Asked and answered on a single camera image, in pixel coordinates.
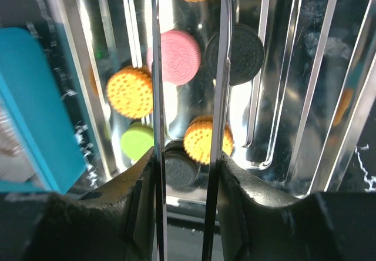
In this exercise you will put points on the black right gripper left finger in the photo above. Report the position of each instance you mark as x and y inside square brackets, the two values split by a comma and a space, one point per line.
[115, 221]

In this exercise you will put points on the green round cookie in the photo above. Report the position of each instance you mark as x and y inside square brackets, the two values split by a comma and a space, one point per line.
[136, 141]

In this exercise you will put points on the black sandwich cookie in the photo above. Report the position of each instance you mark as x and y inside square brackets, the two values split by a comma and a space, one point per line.
[181, 170]
[247, 55]

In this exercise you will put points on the pink round cookie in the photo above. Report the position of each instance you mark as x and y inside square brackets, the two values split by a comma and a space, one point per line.
[181, 57]

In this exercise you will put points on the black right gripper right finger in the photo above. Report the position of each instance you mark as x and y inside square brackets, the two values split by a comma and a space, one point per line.
[264, 214]

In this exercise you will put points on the teal cookie box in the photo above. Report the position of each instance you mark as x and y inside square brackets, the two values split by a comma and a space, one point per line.
[33, 101]

